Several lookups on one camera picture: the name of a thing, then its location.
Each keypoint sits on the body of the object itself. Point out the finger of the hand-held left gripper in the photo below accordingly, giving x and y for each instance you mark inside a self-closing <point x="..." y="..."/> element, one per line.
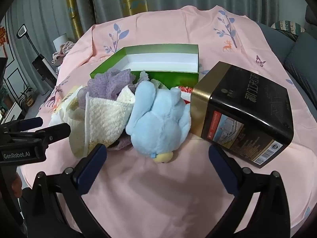
<point x="57" y="132"/>
<point x="32" y="123"/>

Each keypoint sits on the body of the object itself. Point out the black and gold tin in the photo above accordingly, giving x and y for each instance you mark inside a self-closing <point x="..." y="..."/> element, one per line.
<point x="247" y="104"/>

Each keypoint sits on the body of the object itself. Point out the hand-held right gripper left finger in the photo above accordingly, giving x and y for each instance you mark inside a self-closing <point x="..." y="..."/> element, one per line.
<point x="92" y="168"/>

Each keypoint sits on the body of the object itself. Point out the green cardboard box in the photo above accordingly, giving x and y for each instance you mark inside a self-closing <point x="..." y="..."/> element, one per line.
<point x="109" y="63"/>

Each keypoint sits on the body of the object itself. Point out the white bin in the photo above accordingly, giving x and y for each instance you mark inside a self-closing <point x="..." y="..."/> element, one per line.
<point x="60" y="42"/>

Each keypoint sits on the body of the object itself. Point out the black television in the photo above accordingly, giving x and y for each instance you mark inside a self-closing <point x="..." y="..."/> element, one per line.
<point x="2" y="69"/>

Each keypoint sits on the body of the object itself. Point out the white cabinet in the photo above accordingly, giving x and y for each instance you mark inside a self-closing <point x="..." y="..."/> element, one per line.
<point x="12" y="111"/>

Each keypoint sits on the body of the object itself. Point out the red and white cloth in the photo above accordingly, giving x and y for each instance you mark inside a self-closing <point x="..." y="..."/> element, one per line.
<point x="184" y="91"/>

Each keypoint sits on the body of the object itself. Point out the pile of clothes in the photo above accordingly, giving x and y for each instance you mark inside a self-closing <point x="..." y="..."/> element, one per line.
<point x="64" y="49"/>

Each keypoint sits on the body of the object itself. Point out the purple towel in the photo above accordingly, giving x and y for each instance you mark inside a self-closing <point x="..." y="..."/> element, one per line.
<point x="109" y="83"/>

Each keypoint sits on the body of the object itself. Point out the large yellow tissue pack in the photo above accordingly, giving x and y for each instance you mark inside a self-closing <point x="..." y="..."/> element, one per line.
<point x="70" y="96"/>

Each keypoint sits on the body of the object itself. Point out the light blue plush toy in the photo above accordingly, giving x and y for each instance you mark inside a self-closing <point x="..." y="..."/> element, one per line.
<point x="158" y="119"/>

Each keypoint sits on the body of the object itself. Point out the person's left hand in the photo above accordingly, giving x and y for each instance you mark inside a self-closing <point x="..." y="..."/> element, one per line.
<point x="17" y="186"/>

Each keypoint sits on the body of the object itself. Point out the grey sofa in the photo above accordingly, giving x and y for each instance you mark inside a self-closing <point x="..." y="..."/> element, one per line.
<point x="277" y="42"/>

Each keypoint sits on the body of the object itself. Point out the gold satin curtain strip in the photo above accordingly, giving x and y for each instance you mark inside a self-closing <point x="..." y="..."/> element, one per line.
<point x="73" y="5"/>

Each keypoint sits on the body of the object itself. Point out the red wall ornament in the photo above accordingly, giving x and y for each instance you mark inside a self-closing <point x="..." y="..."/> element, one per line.
<point x="2" y="36"/>

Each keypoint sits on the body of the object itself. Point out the dark grey cushion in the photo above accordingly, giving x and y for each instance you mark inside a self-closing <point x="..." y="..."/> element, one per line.
<point x="302" y="54"/>

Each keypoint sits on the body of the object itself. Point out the cream towel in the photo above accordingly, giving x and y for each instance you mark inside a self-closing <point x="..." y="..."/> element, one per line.
<point x="106" y="119"/>

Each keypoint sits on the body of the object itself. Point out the printed cushion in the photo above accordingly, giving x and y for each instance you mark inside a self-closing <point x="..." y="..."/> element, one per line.
<point x="287" y="27"/>

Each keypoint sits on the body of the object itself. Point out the grey-green towel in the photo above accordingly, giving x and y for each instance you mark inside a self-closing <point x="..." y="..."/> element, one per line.
<point x="156" y="83"/>

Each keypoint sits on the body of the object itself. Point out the upright vacuum cleaner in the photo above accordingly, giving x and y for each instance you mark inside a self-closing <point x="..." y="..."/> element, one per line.
<point x="44" y="72"/>

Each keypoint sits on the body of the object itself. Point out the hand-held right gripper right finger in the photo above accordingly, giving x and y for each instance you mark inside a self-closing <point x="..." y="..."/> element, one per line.
<point x="223" y="168"/>

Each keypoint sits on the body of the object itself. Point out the potted plant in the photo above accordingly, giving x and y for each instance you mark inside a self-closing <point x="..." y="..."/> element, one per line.
<point x="26" y="96"/>

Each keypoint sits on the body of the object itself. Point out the pink printed bedsheet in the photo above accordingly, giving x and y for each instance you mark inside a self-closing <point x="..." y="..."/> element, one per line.
<point x="158" y="191"/>

